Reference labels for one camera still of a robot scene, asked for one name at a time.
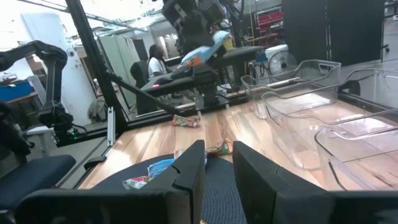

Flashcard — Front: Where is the black aluminium rig frame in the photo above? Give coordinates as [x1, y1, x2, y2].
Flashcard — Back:
[64, 0, 398, 147]

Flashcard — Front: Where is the silver aluminium bracket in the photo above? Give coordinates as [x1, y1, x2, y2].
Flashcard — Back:
[106, 106, 116, 147]

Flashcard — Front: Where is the dark blue chair seat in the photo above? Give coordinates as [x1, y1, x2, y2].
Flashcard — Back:
[0, 154, 77, 212]

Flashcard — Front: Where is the blue tabletop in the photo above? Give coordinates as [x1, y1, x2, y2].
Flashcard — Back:
[0, 80, 35, 102]

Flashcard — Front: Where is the black edge clamp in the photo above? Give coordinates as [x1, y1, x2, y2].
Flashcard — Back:
[83, 155, 108, 171]

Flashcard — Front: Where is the white floor fan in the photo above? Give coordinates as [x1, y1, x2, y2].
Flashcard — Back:
[267, 49, 299, 75]

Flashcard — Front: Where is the grey cloth bundle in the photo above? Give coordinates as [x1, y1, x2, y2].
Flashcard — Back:
[88, 98, 108, 122]

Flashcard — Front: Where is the black office chair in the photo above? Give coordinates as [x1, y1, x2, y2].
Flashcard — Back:
[129, 60, 150, 90]

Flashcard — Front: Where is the black chair backrest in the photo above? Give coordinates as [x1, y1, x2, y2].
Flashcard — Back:
[0, 102, 35, 162]

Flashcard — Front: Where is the round dark blue woven placemat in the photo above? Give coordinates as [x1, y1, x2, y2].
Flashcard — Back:
[91, 153, 249, 224]

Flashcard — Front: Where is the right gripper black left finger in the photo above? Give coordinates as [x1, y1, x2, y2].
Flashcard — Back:
[14, 139, 206, 224]

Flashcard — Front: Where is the red storage rack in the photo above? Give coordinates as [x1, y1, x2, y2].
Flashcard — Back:
[254, 11, 284, 41]

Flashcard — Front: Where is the person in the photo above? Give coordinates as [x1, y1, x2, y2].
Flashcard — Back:
[146, 44, 169, 78]

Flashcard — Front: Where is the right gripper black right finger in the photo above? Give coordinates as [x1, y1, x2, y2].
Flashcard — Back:
[232, 141, 398, 224]

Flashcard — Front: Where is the pale green partition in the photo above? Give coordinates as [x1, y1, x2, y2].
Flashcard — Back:
[96, 34, 141, 108]

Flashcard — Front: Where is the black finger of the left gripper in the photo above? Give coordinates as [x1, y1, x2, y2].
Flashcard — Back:
[214, 46, 228, 60]
[182, 30, 215, 54]

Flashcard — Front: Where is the red and green granola bar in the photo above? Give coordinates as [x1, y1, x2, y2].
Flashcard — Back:
[205, 138, 234, 156]

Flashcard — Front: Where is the white door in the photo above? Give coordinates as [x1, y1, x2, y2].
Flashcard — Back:
[21, 12, 98, 127]

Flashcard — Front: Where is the clear plastic bin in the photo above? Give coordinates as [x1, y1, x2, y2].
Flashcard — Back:
[241, 58, 342, 121]
[261, 67, 398, 170]
[313, 107, 398, 191]

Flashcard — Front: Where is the black room divider panel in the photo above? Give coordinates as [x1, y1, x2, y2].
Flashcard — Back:
[281, 0, 386, 67]

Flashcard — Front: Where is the white box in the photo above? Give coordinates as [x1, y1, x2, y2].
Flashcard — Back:
[264, 44, 290, 62]

